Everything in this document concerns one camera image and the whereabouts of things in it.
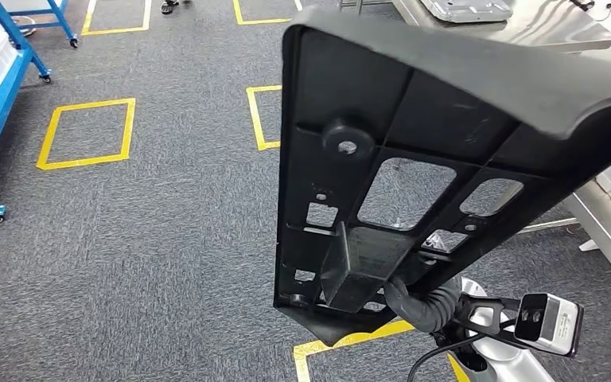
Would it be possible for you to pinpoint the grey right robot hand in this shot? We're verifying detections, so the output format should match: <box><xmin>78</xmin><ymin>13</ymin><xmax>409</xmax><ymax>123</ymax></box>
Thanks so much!
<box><xmin>383</xmin><ymin>279</ymin><xmax>431</xmax><ymax>332</ymax></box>

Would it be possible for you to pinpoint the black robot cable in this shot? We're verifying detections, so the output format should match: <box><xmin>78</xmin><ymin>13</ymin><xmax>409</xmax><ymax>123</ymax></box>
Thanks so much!
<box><xmin>407</xmin><ymin>332</ymin><xmax>488</xmax><ymax>382</ymax></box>

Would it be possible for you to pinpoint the white round object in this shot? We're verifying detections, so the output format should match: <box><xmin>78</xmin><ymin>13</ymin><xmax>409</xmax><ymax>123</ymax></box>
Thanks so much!
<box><xmin>10</xmin><ymin>15</ymin><xmax>37</xmax><ymax>38</ymax></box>

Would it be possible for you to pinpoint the stainless steel table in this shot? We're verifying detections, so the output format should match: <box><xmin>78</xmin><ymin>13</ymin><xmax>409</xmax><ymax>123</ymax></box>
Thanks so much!
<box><xmin>516</xmin><ymin>153</ymin><xmax>611</xmax><ymax>302</ymax></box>
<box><xmin>339</xmin><ymin>0</ymin><xmax>611</xmax><ymax>54</ymax></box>

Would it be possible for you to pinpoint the black plastic frame part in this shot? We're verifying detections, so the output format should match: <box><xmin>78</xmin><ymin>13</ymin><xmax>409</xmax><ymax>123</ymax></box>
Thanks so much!
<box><xmin>272</xmin><ymin>9</ymin><xmax>611</xmax><ymax>348</ymax></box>

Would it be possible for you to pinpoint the blue wheeled cart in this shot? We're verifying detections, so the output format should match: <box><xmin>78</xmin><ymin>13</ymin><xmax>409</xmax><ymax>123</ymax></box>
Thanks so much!
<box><xmin>0</xmin><ymin>0</ymin><xmax>80</xmax><ymax>49</ymax></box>

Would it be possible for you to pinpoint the thin black cable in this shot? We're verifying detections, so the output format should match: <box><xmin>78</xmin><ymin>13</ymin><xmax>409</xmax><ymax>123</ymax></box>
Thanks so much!
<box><xmin>569</xmin><ymin>0</ymin><xmax>611</xmax><ymax>14</ymax></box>

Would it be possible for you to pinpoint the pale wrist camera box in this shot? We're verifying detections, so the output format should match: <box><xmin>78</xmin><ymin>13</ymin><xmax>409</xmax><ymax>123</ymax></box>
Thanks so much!
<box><xmin>514</xmin><ymin>293</ymin><xmax>585</xmax><ymax>358</ymax></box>

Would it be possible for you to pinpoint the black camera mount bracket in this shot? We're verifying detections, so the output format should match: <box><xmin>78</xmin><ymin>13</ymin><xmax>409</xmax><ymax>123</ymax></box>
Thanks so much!
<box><xmin>455</xmin><ymin>294</ymin><xmax>523</xmax><ymax>338</ymax></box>

